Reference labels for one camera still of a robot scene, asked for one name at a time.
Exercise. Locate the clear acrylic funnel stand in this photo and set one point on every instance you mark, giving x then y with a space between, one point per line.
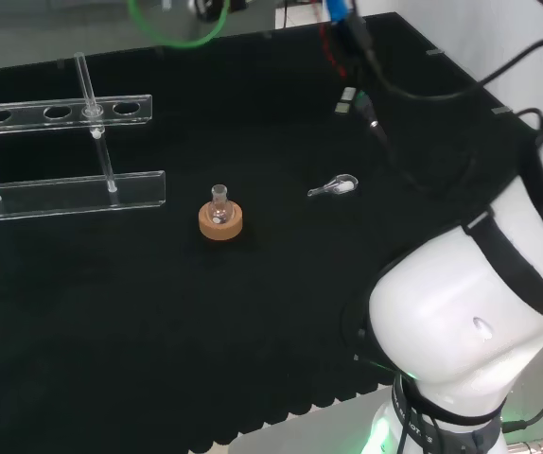
63 194

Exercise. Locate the glass round-bottom flask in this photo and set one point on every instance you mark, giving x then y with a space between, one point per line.
218 209

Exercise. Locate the black bench cloth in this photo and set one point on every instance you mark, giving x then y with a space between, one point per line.
276 307

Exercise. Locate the small white grey connector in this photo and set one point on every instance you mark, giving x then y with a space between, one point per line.
345 100

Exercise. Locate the blue connector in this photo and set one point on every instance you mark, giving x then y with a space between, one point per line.
338 9

